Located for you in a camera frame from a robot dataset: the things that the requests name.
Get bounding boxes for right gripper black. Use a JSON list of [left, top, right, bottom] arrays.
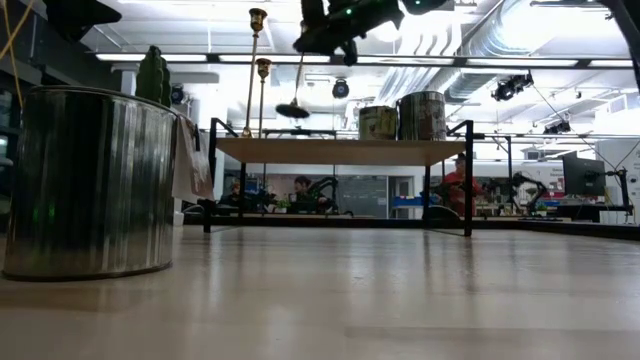
[[292, 0, 405, 66]]

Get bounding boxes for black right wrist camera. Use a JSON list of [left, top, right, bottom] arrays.
[[401, 0, 450, 16]]

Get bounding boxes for person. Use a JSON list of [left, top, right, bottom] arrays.
[[439, 152, 484, 217], [292, 174, 321, 215], [219, 180, 242, 207]]

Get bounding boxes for black table edge frame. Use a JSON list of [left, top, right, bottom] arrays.
[[182, 212, 640, 242]]

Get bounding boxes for black desk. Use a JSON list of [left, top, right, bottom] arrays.
[[548, 202, 635, 225]]

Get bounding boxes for yellow cable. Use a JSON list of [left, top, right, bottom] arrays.
[[0, 0, 35, 109]]

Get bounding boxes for large shiny metal can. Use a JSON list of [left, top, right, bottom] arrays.
[[1, 85, 179, 282]]

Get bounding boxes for large brass candlestick holder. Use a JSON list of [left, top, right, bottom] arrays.
[[274, 49, 312, 120]]

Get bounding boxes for metal can with paper label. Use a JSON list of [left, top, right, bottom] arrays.
[[358, 104, 400, 142]]

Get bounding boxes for black computer monitor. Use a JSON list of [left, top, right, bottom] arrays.
[[562, 151, 607, 198]]

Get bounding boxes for wooden shelf with black legs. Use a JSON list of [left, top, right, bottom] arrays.
[[202, 117, 475, 239]]

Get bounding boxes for short brass candlestick holder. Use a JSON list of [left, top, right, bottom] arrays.
[[255, 57, 274, 139]]

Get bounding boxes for white paper tag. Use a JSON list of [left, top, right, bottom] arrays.
[[171, 113, 216, 204]]

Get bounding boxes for tall slim brass candlestick holder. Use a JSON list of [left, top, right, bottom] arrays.
[[240, 7, 269, 139]]

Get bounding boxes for dark ribbed metal can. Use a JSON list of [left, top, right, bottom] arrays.
[[397, 90, 447, 142]]

